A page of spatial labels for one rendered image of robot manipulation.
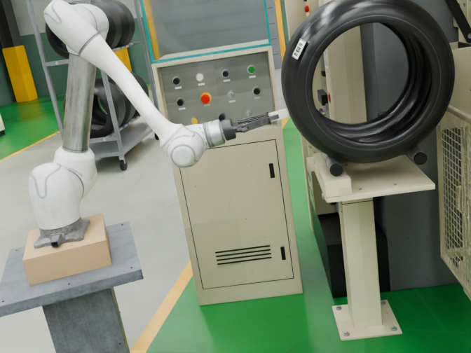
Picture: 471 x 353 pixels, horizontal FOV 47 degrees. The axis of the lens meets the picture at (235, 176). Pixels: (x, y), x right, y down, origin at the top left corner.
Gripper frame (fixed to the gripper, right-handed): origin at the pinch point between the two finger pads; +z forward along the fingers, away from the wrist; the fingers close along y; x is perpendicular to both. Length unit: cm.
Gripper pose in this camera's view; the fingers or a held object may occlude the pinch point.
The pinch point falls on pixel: (278, 115)
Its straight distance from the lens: 189.2
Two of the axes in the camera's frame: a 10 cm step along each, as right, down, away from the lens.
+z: 9.6, -2.6, -1.1
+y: 0.2, -3.2, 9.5
